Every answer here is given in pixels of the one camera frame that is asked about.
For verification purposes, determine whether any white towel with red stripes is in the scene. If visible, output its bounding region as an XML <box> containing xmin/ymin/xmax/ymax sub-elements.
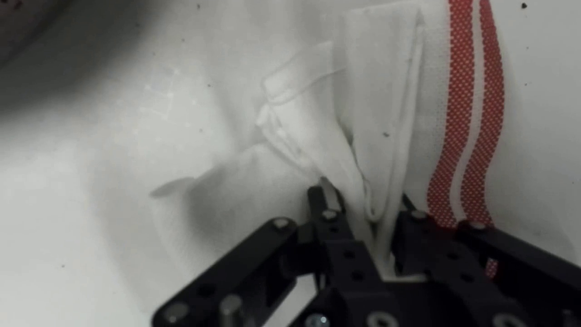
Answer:
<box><xmin>150</xmin><ymin>0</ymin><xmax>507</xmax><ymax>288</ymax></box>

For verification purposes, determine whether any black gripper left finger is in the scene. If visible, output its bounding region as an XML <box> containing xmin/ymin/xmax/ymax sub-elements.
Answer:
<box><xmin>151</xmin><ymin>184</ymin><xmax>391</xmax><ymax>327</ymax></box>

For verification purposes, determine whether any large white tray board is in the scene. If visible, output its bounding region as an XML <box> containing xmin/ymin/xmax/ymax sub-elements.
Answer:
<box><xmin>0</xmin><ymin>0</ymin><xmax>581</xmax><ymax>327</ymax></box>

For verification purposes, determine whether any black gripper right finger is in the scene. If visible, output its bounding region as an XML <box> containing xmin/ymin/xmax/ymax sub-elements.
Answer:
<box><xmin>391</xmin><ymin>195</ymin><xmax>581</xmax><ymax>327</ymax></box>

